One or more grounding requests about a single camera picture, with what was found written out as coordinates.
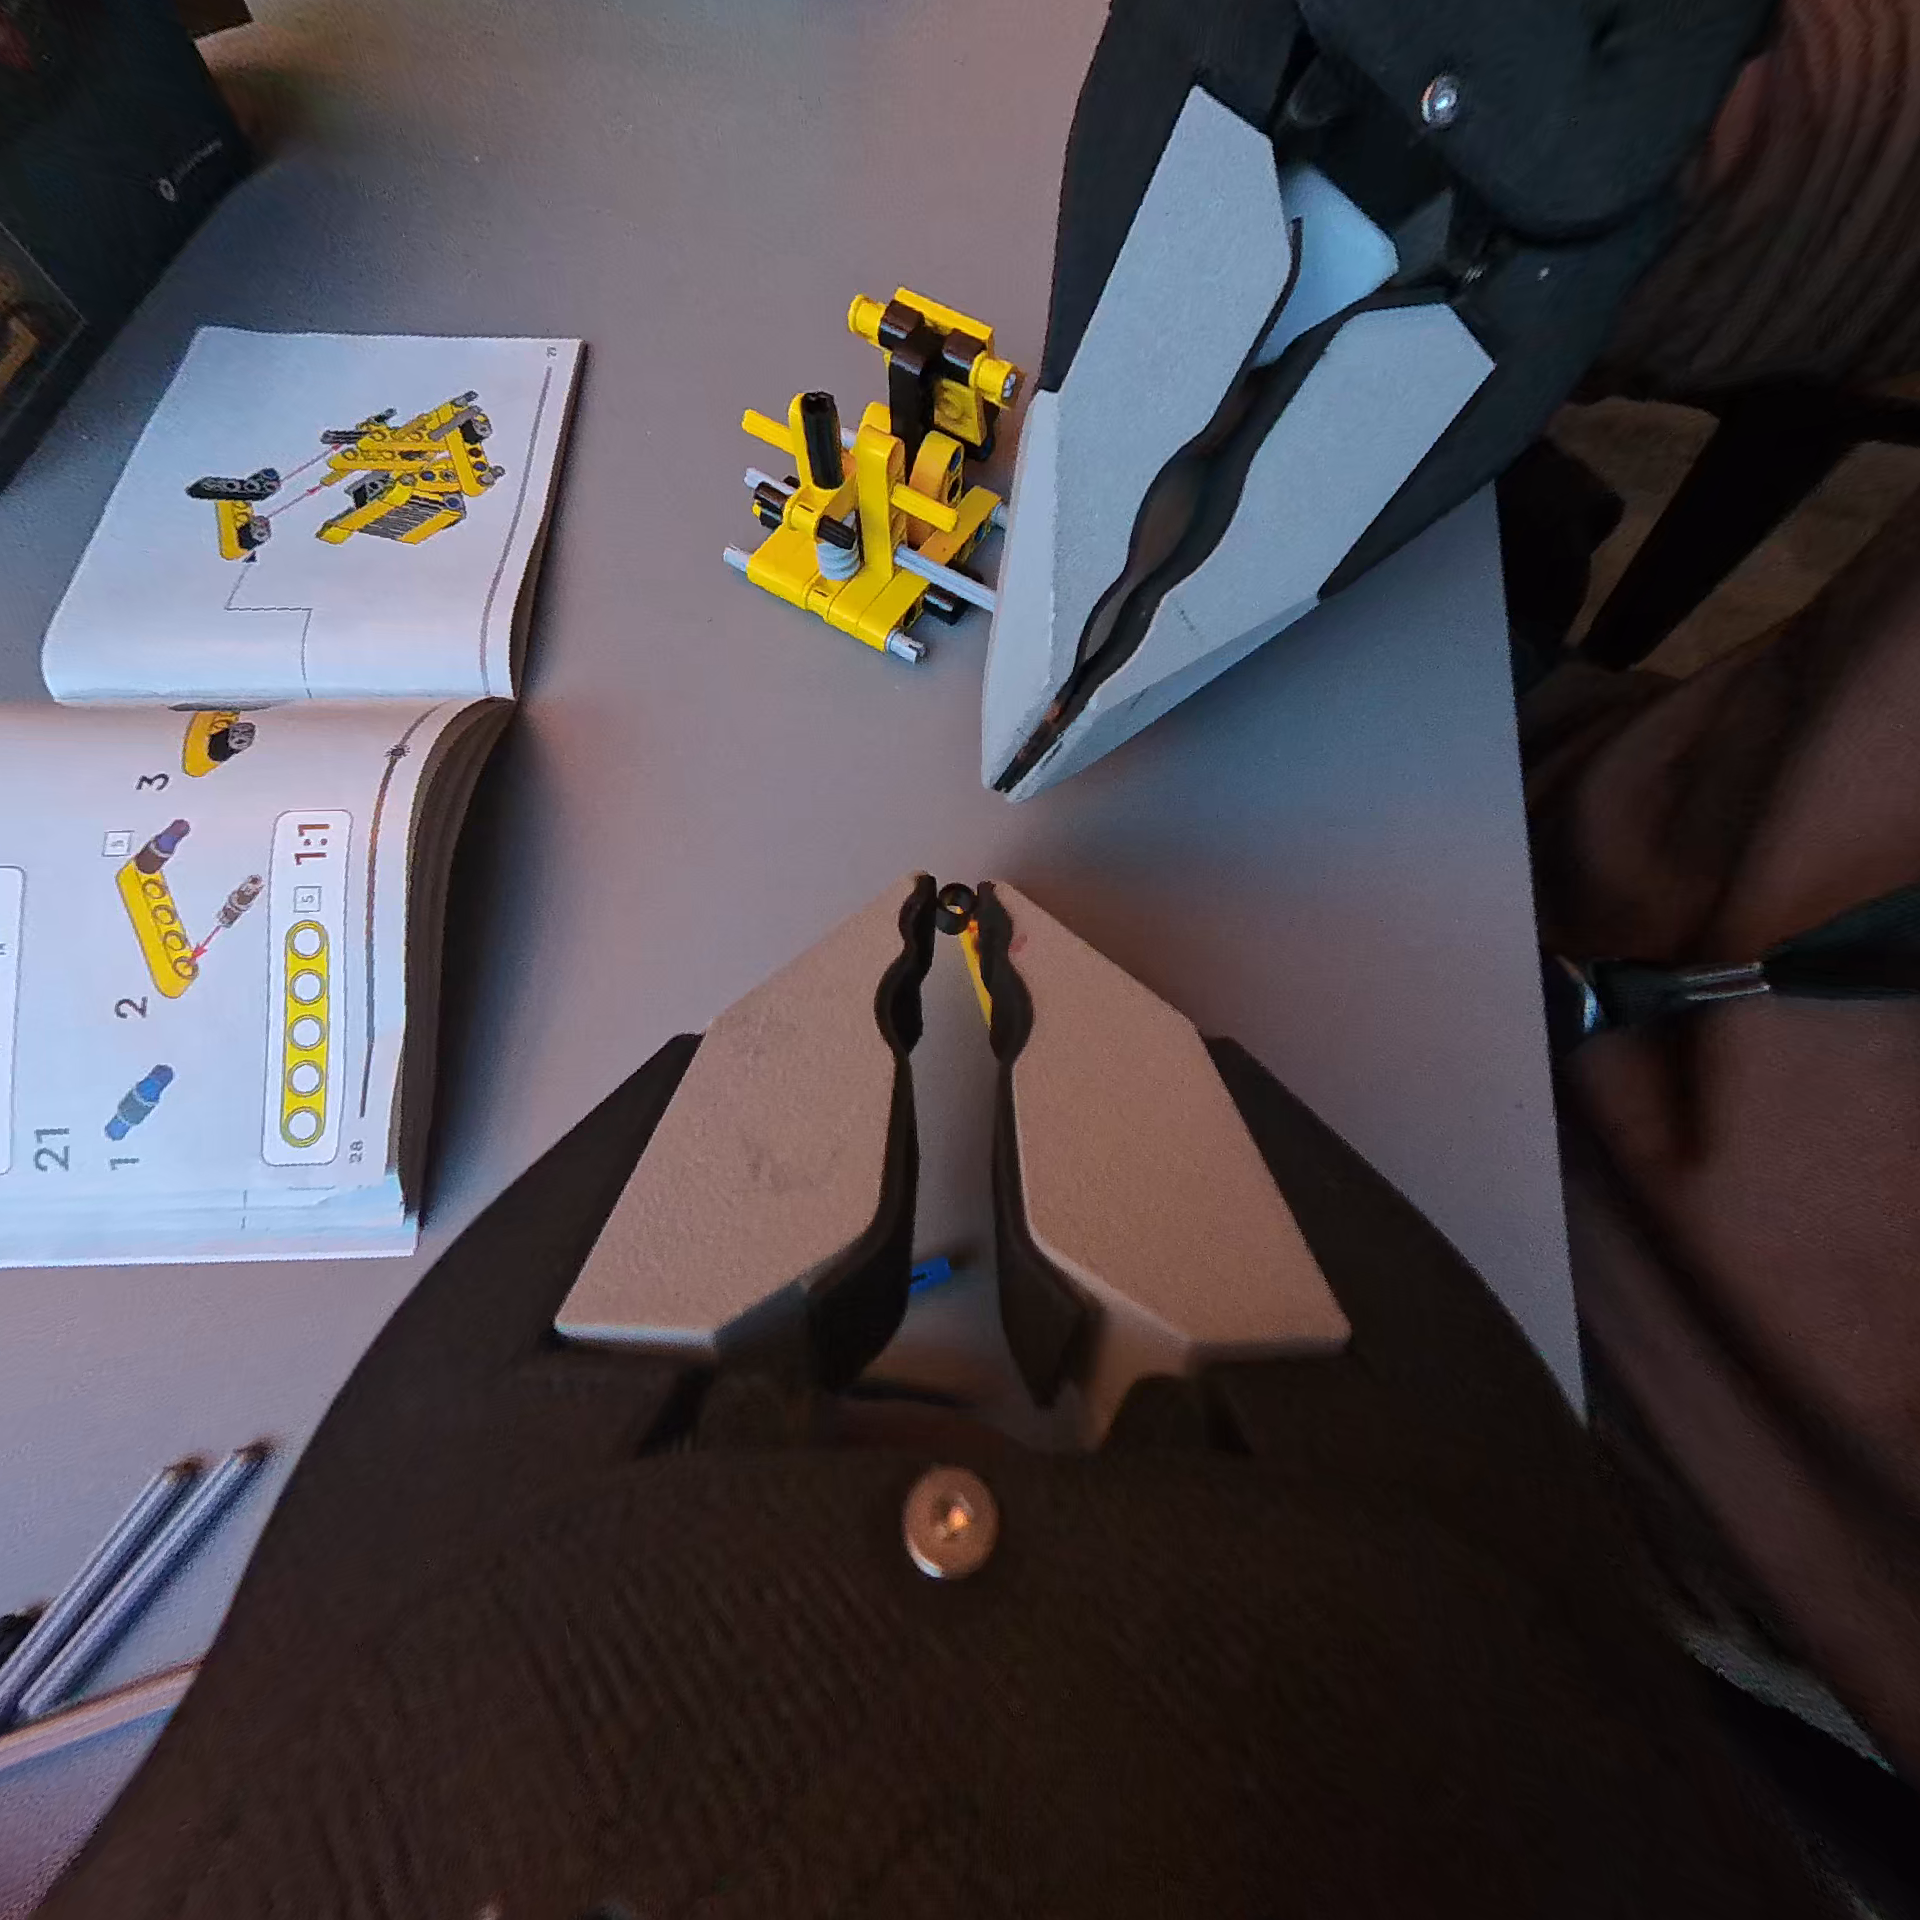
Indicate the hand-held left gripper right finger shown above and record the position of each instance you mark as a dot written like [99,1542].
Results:
[1155,1184]

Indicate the black lego set box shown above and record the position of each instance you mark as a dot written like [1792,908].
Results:
[105,150]

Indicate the thin yellow lego beam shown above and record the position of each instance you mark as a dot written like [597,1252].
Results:
[978,975]

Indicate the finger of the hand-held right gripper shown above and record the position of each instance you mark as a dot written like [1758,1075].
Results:
[1141,330]
[1350,451]

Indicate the lego instruction booklet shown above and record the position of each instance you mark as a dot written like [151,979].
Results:
[225,600]

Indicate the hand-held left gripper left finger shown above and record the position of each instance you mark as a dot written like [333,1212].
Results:
[750,1171]

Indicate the blue lego pin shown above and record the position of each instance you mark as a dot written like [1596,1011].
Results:
[933,1272]

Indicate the yellow lego bulldozer model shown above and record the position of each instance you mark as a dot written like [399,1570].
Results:
[855,495]

